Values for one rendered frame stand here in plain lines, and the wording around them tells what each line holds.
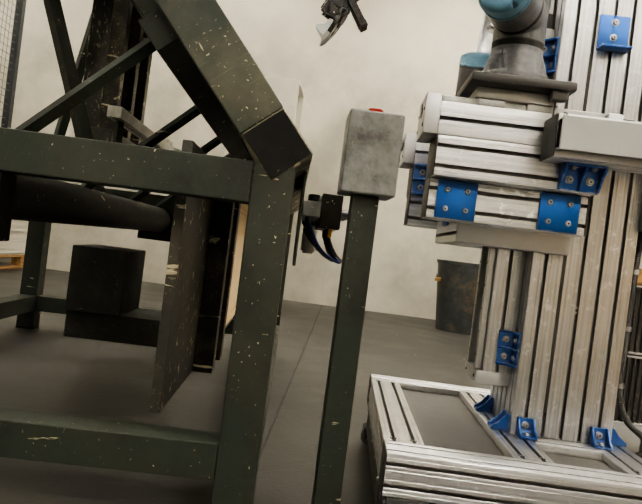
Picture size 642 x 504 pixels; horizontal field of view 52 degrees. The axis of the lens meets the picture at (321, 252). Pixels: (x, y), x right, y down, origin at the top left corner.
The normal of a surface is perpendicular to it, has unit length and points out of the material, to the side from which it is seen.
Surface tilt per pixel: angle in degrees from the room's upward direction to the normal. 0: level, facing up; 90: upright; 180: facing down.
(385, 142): 90
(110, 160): 90
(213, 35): 90
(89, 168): 90
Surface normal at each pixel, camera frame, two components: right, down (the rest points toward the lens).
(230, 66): 0.04, 0.01
